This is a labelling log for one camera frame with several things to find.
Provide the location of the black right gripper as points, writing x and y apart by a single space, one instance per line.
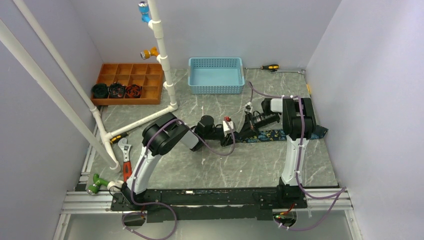
249 128

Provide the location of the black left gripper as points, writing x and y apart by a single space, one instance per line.
227 140

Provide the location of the dark blue patterned tie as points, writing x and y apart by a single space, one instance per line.
279 135

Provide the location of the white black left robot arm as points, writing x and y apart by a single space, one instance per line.
159 138

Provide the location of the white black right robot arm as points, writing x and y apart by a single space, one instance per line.
289 119

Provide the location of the light blue plastic basket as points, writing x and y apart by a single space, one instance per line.
216 75

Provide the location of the orange wooden compartment tray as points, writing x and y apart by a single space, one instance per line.
148 75

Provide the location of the orange valve nozzle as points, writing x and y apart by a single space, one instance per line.
149 53

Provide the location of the white vertical PVC pipe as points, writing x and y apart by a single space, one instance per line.
157 29

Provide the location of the rolled dark green tie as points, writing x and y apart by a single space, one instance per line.
100 91

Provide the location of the green valve nozzle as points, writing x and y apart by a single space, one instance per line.
94 188

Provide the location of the blue valve nozzle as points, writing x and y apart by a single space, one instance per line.
144 10

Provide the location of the white diagonal PVC pipe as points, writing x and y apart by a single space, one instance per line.
103 147

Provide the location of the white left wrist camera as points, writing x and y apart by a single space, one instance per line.
228 125

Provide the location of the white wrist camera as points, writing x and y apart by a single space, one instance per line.
228 125
248 108

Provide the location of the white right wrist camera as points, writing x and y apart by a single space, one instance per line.
248 108

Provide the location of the yellow black screwdriver at wall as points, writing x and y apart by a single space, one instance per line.
270 67

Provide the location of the silver spanner at wall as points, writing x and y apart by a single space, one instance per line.
298 71

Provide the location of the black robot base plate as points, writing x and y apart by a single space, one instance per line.
259 203

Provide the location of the red handled adjustable wrench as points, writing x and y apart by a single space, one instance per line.
127 166

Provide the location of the aluminium rail frame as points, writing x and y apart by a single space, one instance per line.
329 212

